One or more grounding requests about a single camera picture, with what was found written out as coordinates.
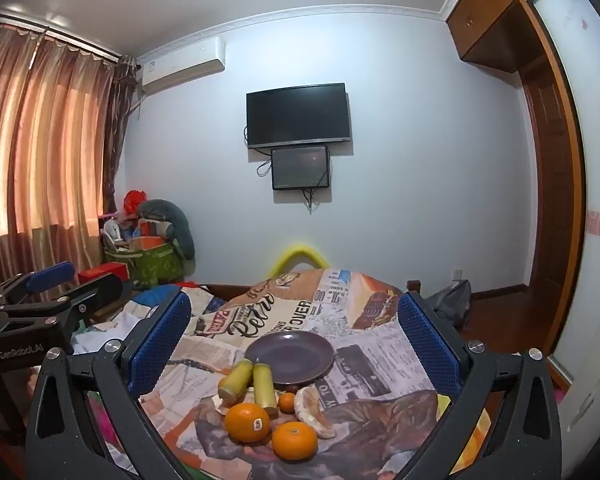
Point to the white air conditioner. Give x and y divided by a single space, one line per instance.
182 67

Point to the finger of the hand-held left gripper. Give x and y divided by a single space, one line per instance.
50 275
100 287

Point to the orange cardboard box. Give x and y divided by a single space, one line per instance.
150 240

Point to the wall outlet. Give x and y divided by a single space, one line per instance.
457 275

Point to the grey bag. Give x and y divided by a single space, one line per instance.
450 302

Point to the orange pink curtain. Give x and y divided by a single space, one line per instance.
40 135

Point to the wooden overhead cabinet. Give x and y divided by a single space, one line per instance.
490 15

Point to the small black wall monitor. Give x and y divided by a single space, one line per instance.
300 167

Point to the wooden door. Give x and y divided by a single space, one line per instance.
550 200

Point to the wall-mounted black television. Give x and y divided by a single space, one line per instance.
298 115

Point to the white sliding wardrobe door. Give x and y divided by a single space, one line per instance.
595 185

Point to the medium orange with stem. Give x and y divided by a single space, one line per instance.
294 441

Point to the small mandarin orange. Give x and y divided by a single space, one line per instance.
286 403

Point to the peeled pomelo segment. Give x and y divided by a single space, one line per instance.
312 410
220 405

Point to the red plastic bag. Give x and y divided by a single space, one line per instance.
134 201

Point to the large orange with sticker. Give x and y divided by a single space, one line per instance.
247 422

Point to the wooden bed post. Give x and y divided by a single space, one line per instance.
414 286

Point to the red and grey box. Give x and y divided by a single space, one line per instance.
102 272

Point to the dark brown curtain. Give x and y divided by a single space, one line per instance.
117 125

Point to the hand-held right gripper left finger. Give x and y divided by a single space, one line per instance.
155 345

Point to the banana piece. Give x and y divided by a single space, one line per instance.
265 390
235 377

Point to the grey plush pillow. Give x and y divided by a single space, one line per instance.
172 220

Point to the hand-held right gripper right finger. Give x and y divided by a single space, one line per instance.
430 345

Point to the green patterned storage bag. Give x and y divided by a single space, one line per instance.
150 267

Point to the dark purple plate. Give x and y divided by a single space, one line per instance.
290 357

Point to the newspaper printed blanket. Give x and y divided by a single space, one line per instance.
290 310

